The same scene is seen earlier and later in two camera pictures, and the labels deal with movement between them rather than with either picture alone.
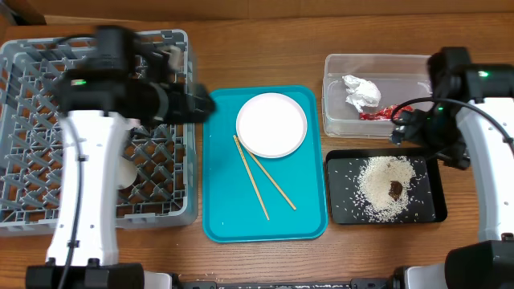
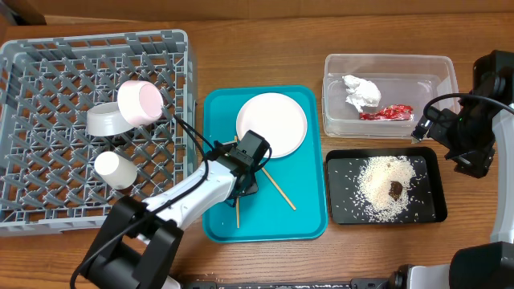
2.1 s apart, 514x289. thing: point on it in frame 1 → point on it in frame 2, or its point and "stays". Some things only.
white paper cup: x=127 y=172 stays
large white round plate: x=271 y=125 stays
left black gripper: x=197 y=106 → x=246 y=189
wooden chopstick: x=266 y=173 stays
